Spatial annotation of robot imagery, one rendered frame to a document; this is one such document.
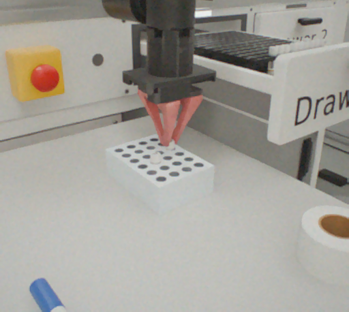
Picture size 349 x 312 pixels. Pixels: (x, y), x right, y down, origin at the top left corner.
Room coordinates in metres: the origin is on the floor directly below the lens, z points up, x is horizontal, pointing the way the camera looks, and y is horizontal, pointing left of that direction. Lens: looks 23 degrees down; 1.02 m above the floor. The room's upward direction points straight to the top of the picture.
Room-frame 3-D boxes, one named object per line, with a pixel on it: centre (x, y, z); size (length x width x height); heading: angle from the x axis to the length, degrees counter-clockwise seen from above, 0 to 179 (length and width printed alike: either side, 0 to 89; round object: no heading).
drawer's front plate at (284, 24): (0.97, -0.30, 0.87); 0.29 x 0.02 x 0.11; 126
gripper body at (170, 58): (0.47, 0.00, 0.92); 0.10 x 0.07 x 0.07; 126
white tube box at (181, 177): (0.44, 0.02, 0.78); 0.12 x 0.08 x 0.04; 38
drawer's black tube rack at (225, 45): (0.68, -0.12, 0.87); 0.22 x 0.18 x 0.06; 36
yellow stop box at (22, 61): (0.57, 0.21, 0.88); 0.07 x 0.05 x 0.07; 126
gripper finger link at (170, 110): (0.47, 0.00, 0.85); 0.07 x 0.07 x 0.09; 36
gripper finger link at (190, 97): (0.47, 0.01, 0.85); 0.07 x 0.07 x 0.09; 36
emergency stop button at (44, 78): (0.54, 0.19, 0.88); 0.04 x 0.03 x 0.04; 126
